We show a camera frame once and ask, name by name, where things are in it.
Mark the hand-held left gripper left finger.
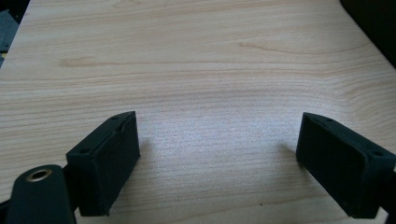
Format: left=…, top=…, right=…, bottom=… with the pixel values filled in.
left=65, top=110, right=141, bottom=217

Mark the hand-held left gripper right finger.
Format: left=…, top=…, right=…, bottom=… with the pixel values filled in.
left=295, top=112, right=396, bottom=219

